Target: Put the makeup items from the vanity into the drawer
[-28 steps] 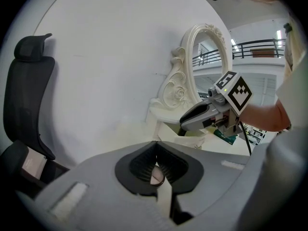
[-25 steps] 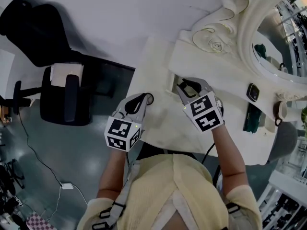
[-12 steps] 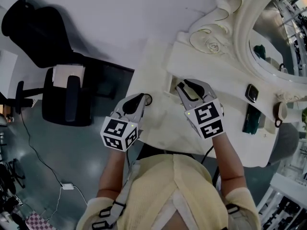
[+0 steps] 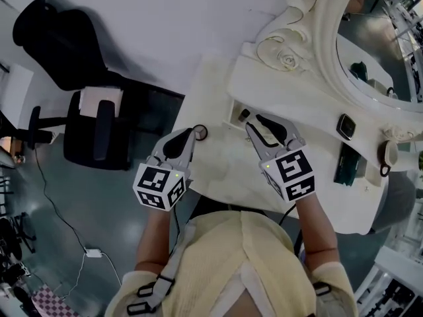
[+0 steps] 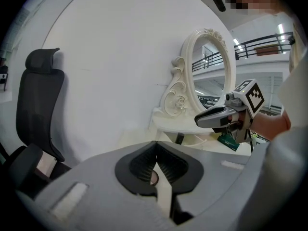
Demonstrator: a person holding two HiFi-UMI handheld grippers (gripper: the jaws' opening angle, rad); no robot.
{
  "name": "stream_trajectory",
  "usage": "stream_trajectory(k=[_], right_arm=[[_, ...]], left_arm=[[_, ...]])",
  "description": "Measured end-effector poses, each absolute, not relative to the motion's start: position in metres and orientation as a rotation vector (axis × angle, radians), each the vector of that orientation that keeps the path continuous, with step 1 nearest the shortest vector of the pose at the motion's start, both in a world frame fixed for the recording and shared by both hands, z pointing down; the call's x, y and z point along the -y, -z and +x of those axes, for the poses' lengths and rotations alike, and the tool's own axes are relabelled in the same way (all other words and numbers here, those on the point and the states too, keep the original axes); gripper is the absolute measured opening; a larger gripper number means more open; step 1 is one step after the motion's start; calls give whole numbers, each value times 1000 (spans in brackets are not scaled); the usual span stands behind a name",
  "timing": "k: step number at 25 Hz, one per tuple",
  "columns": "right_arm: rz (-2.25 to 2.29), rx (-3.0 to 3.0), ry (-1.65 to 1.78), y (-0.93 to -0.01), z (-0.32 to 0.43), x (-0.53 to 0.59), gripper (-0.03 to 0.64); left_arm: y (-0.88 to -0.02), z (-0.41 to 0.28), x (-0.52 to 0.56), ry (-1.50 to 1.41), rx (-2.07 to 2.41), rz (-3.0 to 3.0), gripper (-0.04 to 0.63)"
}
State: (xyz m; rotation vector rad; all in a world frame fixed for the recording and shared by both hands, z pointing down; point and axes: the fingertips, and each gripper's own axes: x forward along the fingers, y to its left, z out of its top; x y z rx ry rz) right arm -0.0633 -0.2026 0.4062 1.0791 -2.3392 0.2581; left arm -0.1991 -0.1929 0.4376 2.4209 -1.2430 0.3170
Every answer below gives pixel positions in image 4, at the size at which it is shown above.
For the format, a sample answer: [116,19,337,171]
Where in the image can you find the black square compact case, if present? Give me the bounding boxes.
[336,113,357,141]

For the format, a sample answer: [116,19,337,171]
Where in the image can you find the teal rectangular box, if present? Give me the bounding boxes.
[332,143,362,187]

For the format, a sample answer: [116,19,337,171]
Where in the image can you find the person's left forearm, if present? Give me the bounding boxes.
[135,206,181,272]

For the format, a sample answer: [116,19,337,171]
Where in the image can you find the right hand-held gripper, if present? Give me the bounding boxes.
[245,113,315,203]

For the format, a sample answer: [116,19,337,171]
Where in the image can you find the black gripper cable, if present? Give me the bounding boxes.
[171,206,182,254]
[279,201,300,227]

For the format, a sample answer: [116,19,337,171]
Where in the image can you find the black office chair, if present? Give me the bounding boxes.
[12,0,186,171]

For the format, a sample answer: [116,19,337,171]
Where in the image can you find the person's right forearm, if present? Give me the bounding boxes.
[293,195,341,264]

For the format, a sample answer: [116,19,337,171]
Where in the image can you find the black blue hip device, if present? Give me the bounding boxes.
[293,229,307,260]

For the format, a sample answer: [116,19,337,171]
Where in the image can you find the white drawer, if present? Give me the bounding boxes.
[223,98,265,131]
[332,142,389,191]

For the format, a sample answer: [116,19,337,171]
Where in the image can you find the small round compact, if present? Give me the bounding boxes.
[192,123,208,142]

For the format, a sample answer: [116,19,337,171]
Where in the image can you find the black floor cable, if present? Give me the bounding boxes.
[32,147,89,252]

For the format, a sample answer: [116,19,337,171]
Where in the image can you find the white floor cable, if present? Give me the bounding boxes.
[61,255,87,299]
[100,252,123,287]

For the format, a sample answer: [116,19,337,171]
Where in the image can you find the grey harness strap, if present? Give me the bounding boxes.
[312,281,333,317]
[126,223,199,316]

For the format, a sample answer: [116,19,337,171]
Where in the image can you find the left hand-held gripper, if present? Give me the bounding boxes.
[132,127,197,213]

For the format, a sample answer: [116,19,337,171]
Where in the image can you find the person's pale yellow shirt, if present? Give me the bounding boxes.
[104,209,360,317]

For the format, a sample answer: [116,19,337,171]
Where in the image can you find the person's black trousers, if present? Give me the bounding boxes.
[191,196,268,217]

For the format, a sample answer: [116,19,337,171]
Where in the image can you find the pink checkered cloth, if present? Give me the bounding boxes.
[31,284,80,317]

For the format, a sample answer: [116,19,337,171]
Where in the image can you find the white ornate dressing table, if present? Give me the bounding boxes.
[171,0,423,236]

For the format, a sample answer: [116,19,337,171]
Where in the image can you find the oval white-framed mirror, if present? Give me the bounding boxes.
[254,0,423,112]

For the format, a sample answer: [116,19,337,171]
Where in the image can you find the cream brown-handled mug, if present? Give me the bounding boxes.
[377,139,400,178]

